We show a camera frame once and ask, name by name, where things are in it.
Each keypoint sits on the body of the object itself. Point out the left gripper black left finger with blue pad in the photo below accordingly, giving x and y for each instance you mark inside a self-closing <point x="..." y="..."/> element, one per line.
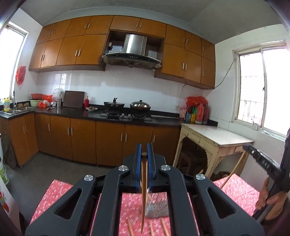
<point x="92" y="205"/>

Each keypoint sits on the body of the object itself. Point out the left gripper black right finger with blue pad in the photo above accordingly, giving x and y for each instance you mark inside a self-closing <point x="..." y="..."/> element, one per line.
<point x="196" y="205"/>

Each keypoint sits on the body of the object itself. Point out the bamboo chopstick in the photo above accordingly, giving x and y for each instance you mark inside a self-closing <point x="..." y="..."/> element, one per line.
<point x="130" y="228"/>
<point x="151" y="228"/>
<point x="166" y="232"/>
<point x="144" y="184"/>

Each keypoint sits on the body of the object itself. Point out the lower wooden kitchen cabinets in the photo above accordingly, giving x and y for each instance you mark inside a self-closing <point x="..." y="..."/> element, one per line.
<point x="84" y="140"/>

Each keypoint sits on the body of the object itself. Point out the steel kitchen sink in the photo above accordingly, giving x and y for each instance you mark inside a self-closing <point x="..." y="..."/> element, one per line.
<point x="19" y="111"/>

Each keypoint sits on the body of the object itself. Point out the person's right hand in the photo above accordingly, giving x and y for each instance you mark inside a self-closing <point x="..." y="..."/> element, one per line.
<point x="277" y="201"/>

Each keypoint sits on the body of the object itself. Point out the pink floral tablecloth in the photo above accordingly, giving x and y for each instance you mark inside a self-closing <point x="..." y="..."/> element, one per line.
<point x="236" y="188"/>

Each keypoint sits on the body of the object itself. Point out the cream wooden side table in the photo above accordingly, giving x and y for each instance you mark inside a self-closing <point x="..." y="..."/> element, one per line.
<point x="217" y="143"/>

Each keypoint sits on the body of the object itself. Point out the red sauce bottle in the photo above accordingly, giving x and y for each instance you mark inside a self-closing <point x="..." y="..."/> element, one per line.
<point x="199" y="114"/>

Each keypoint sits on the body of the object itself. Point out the plate with food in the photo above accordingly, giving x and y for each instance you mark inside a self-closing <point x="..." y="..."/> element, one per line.
<point x="91" y="109"/>

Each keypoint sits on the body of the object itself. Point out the right window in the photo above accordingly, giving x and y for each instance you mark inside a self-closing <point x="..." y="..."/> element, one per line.
<point x="262" y="100"/>

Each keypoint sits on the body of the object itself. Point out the window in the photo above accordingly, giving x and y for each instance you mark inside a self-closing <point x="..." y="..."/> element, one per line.
<point x="262" y="100"/>
<point x="12" y="41"/>

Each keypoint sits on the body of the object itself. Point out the red bottle on counter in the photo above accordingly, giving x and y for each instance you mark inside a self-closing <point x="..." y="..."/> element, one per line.
<point x="86" y="102"/>

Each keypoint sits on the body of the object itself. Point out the dark wooden cutting board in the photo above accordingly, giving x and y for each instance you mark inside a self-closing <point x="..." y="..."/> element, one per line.
<point x="73" y="99"/>

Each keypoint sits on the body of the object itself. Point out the red bag over bottles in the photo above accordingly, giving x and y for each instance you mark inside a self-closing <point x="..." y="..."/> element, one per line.
<point x="194" y="101"/>

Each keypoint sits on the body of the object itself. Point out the black wok with lid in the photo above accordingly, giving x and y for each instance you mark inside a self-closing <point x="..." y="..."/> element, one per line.
<point x="114" y="105"/>

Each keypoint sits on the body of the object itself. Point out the green white basin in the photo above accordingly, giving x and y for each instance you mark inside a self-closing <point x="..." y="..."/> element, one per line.
<point x="35" y="102"/>

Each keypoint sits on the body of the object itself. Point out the gas stove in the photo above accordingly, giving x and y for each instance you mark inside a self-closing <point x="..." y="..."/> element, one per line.
<point x="118" y="116"/>

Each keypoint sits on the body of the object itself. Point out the red basin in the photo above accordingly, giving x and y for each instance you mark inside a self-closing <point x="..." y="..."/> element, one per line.
<point x="36" y="96"/>

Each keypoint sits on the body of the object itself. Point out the dark wok with steel lid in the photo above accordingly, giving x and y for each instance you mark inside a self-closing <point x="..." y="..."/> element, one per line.
<point x="140" y="106"/>

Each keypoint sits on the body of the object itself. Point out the yellow detergent bottle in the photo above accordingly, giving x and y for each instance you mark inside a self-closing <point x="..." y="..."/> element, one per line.
<point x="6" y="104"/>

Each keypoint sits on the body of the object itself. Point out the left window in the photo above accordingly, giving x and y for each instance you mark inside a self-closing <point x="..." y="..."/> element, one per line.
<point x="12" y="41"/>

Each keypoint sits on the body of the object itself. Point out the steel wire utensil holder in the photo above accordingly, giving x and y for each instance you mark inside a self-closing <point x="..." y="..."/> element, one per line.
<point x="156" y="205"/>

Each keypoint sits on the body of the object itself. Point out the red plastic bag on wall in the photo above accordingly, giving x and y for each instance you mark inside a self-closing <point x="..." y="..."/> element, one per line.
<point x="20" y="75"/>

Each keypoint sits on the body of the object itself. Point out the upper wooden wall cabinets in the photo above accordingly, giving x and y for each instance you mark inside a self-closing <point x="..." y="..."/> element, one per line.
<point x="93" y="42"/>

